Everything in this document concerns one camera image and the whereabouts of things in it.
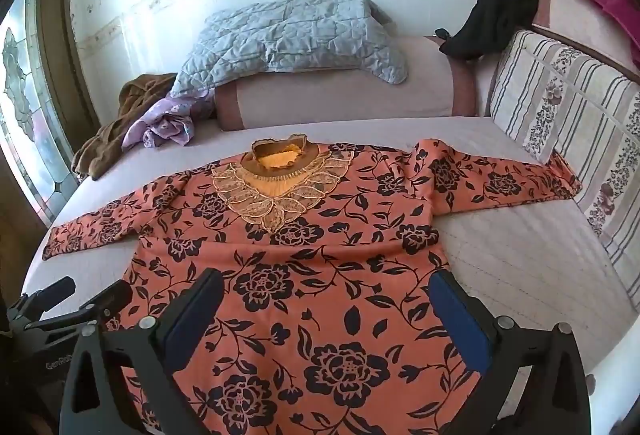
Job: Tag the grey quilted blanket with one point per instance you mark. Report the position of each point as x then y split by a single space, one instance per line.
290 35

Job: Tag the pink quilted bed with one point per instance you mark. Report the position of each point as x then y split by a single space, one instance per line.
525 275

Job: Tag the orange black floral blouse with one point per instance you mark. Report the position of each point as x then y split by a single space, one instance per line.
325 265

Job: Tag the brown garment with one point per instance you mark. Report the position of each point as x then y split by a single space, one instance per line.
112 125

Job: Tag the striped floral cushion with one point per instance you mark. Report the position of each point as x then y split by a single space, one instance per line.
575 115

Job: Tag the stained glass window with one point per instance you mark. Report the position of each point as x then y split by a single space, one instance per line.
25 105

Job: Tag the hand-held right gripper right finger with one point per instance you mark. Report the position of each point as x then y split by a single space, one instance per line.
460 327

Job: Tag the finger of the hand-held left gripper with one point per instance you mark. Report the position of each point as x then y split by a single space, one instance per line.
107 299
52 291

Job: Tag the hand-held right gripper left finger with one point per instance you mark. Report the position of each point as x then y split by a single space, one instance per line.
192 327

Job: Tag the pink padded backrest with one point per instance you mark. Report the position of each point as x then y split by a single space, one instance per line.
575 20

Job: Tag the black garment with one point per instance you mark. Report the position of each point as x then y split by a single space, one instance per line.
500 10

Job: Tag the pink bolster pillow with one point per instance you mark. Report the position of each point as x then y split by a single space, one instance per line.
340 95

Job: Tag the purple floral cloth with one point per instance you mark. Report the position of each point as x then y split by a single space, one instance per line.
160 125

